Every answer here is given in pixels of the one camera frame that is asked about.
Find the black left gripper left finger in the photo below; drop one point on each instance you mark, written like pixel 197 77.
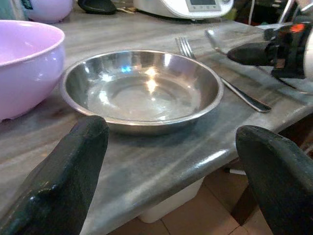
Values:
pixel 61 176

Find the small purple plastic bowl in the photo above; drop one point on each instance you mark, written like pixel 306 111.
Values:
pixel 49 11

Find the stainless steel dish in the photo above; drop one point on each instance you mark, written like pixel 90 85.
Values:
pixel 146 98

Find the white plastic box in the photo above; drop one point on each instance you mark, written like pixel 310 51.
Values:
pixel 168 205

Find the large purple plastic bowl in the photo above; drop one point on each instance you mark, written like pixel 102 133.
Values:
pixel 24 66

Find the black pouch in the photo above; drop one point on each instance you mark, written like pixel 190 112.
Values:
pixel 97 6

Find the metal fork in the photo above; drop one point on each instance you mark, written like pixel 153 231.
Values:
pixel 234 91

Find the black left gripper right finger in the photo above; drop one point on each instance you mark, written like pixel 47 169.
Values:
pixel 281 181

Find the white kitchen machine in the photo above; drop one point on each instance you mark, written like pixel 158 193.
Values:
pixel 176 8

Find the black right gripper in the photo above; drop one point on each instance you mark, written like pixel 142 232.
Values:
pixel 291 54

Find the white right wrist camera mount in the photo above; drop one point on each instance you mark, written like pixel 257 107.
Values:
pixel 309 61

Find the metal spoon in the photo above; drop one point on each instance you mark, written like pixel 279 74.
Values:
pixel 215 41

